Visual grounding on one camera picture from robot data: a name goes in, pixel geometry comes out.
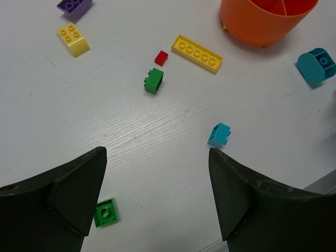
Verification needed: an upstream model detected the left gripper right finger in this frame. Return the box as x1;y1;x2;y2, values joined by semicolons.
208;148;335;251

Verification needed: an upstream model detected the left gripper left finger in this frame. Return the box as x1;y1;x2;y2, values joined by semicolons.
1;146;107;251

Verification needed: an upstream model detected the teal rounded lego brick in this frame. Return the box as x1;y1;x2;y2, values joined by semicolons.
296;48;335;87

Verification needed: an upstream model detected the small red lego brick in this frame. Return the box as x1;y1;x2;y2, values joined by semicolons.
154;50;169;66

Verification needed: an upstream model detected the green lego brick near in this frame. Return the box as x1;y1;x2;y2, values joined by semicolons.
93;198;119;228

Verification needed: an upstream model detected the green lego brick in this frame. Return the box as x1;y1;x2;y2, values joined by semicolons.
144;68;164;95
93;198;119;228

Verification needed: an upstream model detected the light blue small lego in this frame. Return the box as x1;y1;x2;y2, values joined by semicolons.
207;123;231;148

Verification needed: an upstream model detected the green lego brick centre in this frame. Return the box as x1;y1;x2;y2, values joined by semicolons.
144;68;164;95

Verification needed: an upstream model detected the yellow square lego brick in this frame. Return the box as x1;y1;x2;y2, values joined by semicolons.
57;23;90;57

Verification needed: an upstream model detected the yellow long lego plate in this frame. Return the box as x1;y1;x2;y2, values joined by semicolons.
171;35;223;74

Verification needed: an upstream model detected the orange divided round container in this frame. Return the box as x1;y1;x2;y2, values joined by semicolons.
220;0;318;46

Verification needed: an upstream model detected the purple lego brick far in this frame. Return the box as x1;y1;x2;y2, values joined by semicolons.
56;0;92;18

